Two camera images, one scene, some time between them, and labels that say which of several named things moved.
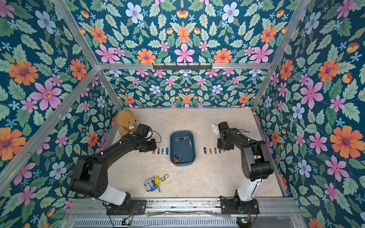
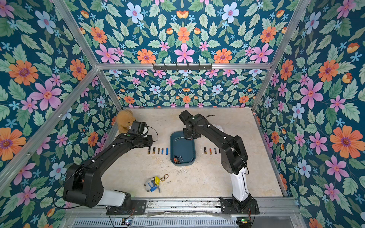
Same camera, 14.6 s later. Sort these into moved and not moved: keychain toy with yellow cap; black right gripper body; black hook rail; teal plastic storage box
Moved: black right gripper body
Not moved: keychain toy with yellow cap; black hook rail; teal plastic storage box
